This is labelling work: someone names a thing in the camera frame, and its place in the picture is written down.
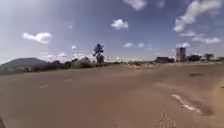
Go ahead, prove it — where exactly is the tall grey building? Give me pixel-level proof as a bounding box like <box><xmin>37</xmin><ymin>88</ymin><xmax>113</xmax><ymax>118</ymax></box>
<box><xmin>175</xmin><ymin>46</ymin><xmax>187</xmax><ymax>63</ymax></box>

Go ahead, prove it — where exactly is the row of bushes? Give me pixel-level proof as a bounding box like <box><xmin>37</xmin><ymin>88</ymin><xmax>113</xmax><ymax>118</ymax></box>
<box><xmin>0</xmin><ymin>57</ymin><xmax>123</xmax><ymax>76</ymax></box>

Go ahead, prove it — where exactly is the tall dark tree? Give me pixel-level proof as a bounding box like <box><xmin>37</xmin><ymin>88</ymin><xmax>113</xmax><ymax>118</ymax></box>
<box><xmin>92</xmin><ymin>43</ymin><xmax>106</xmax><ymax>65</ymax></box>

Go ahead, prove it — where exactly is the row of distant trees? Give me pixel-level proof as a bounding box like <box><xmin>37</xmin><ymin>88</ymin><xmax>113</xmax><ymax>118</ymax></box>
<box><xmin>186</xmin><ymin>53</ymin><xmax>224</xmax><ymax>63</ymax></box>

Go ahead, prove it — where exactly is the dark hill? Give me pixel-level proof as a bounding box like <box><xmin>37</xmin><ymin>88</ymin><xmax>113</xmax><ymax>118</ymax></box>
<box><xmin>0</xmin><ymin>57</ymin><xmax>51</xmax><ymax>70</ymax></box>

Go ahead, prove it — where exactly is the low dark building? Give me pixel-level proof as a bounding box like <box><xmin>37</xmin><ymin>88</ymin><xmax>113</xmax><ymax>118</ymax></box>
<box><xmin>154</xmin><ymin>56</ymin><xmax>176</xmax><ymax>64</ymax></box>

